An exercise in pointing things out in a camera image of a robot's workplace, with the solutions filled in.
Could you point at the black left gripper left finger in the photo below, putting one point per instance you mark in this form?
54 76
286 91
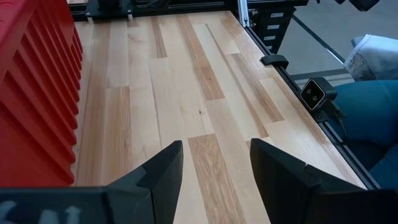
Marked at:
93 208

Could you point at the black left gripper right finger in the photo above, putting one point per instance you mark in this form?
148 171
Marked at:
295 202

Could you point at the red plastic bin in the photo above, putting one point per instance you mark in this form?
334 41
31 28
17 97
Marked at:
31 109

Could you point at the person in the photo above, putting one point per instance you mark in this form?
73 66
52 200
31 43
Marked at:
367 115

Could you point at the white cloth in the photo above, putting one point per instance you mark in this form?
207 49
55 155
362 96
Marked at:
376 56

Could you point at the black drawer cabinet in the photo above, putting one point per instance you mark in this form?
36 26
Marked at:
273 34

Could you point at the black equipment on stand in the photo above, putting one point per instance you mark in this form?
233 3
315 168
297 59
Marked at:
360 3

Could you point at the black table-level camera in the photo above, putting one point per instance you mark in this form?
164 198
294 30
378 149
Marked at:
317 93

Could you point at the black table edge bracket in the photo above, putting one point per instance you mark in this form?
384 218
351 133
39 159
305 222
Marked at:
274 60

